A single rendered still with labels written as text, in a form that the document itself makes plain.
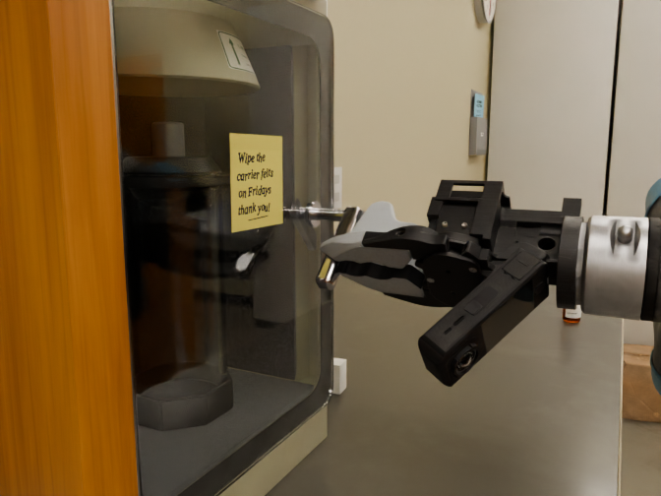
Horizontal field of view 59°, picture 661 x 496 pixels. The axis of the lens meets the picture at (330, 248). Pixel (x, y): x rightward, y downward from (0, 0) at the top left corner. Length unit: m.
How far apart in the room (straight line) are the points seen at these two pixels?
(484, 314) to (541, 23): 3.06
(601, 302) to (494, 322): 0.08
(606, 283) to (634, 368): 2.69
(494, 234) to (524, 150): 2.91
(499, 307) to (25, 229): 0.31
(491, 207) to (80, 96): 0.32
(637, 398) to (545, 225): 2.72
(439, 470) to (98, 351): 0.45
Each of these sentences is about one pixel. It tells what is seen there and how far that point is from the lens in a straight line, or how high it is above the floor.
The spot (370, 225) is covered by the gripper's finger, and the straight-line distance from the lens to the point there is 0.50.
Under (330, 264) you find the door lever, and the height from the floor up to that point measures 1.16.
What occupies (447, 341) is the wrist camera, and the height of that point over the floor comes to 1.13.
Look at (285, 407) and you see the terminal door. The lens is 0.57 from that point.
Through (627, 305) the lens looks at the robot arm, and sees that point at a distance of 0.46.
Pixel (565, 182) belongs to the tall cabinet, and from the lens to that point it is 3.36.
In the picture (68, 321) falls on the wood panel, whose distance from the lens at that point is 0.25.
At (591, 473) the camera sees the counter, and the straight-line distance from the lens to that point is 0.68.
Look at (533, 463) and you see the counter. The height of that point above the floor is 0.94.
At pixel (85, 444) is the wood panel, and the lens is 0.27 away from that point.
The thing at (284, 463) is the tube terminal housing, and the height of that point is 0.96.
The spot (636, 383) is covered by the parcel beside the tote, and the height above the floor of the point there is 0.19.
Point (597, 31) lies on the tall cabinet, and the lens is 3.40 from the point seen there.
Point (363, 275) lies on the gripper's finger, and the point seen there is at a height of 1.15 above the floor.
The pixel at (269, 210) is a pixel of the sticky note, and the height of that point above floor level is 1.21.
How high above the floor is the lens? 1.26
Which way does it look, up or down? 9 degrees down
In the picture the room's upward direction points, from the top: straight up
